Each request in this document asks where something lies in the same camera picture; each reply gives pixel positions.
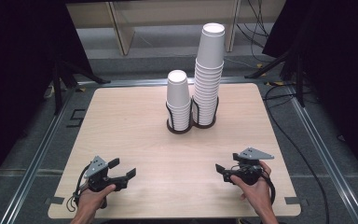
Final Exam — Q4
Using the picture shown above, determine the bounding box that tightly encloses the black metal stand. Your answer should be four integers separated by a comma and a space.
51, 59, 111, 116
244, 46, 307, 108

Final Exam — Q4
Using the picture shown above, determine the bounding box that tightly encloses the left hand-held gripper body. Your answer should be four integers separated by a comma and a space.
84, 155, 129, 191

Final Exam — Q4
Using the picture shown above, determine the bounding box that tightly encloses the hand-held gripper cable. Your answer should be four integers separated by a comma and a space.
66, 164, 90, 213
260, 172, 277, 206

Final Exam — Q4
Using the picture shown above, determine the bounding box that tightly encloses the person's right hand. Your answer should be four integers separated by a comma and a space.
229, 161, 274, 216

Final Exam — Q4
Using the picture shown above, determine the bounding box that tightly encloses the left hand-held gripper cable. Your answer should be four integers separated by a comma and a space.
66, 164, 90, 213

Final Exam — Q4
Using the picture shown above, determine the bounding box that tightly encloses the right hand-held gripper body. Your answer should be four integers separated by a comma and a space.
223, 147, 275, 186

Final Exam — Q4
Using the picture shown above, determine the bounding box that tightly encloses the right hand-held gripper cable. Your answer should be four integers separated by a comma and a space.
260, 172, 277, 206

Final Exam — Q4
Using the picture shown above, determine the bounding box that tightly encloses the light wooden bench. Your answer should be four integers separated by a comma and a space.
65, 0, 241, 56

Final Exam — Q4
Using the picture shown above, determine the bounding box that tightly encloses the short stack of white cups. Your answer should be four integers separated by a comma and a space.
165, 69, 192, 132

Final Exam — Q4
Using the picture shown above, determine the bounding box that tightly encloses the black wire double cup holder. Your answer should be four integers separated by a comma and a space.
165, 95, 220, 135

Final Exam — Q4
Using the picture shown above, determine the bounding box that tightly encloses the dark curtain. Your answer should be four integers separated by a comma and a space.
0, 0, 93, 194
262, 0, 358, 188

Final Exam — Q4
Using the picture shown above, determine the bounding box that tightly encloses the metal floor rail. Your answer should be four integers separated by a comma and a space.
77, 77, 269, 89
0, 87, 79, 224
287, 88, 358, 224

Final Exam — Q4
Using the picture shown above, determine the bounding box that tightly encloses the person's left hand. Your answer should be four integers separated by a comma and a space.
74, 184, 117, 217

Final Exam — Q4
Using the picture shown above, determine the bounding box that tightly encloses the bundle of black cables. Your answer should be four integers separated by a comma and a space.
236, 0, 270, 63

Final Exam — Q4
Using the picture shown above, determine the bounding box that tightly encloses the long black floor cable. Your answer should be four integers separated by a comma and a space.
262, 82, 330, 224

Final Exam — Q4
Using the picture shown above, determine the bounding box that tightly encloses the tall stack of white cups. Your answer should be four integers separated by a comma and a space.
192, 22, 227, 126

